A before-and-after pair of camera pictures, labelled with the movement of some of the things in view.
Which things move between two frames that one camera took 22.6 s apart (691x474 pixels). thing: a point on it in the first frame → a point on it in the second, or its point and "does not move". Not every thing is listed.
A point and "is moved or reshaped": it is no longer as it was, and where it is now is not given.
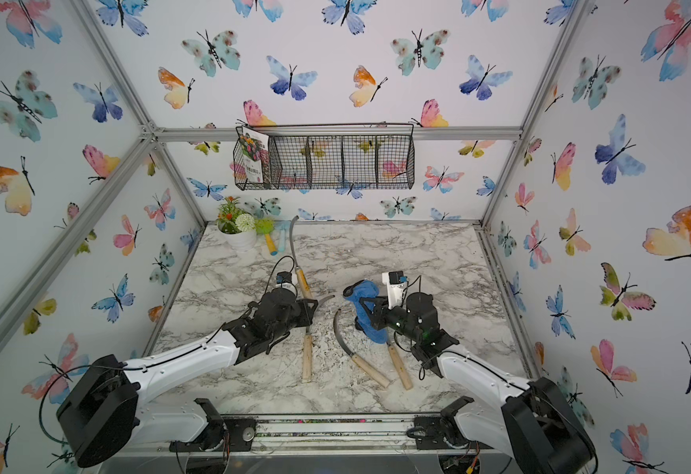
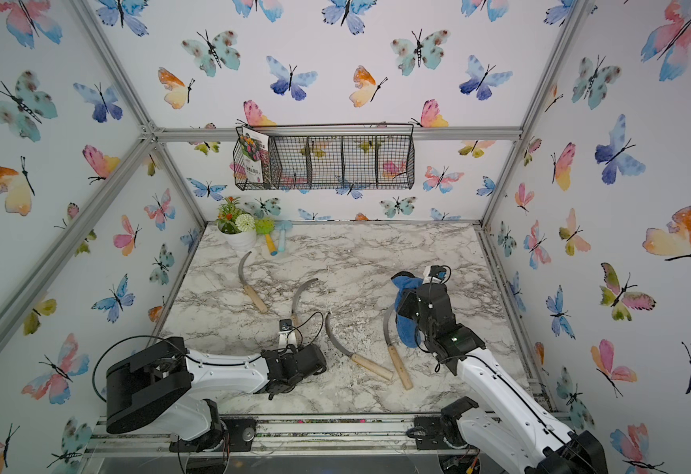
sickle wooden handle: x=304 y=286 → x=255 y=298
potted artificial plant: x=237 y=229 does not move
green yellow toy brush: x=266 y=226 does not move
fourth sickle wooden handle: x=402 y=372 does not move
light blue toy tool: x=282 y=225 does not move
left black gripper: x=299 y=308 → x=279 y=357
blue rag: x=367 y=289 is moved or reshaped
